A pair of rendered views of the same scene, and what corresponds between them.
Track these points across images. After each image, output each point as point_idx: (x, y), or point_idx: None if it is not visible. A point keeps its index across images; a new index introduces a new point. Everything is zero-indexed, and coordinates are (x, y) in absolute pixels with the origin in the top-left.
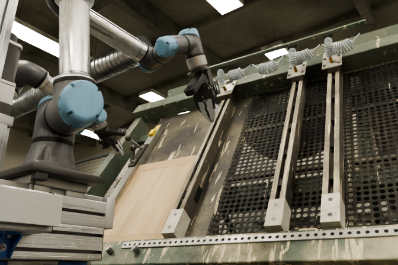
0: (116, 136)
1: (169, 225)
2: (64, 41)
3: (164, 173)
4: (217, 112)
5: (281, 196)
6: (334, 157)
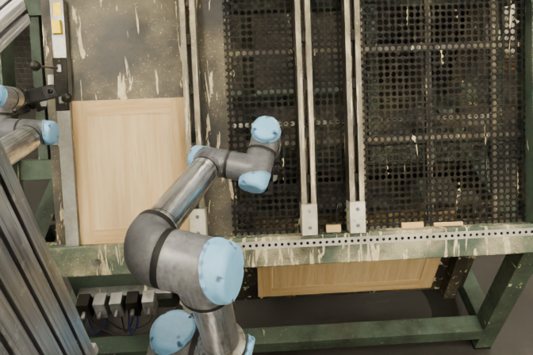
0: (31, 87)
1: (197, 231)
2: (218, 339)
3: (131, 126)
4: (182, 14)
5: (312, 200)
6: (359, 154)
